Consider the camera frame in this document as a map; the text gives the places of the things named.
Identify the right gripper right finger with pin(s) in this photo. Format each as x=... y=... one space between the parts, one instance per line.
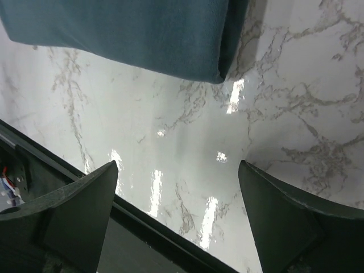
x=296 y=231

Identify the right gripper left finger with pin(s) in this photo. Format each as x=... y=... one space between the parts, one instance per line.
x=62 y=231

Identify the blue-grey t shirt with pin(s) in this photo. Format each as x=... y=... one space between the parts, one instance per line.
x=192 y=40

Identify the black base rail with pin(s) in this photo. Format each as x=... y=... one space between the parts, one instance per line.
x=134 y=242

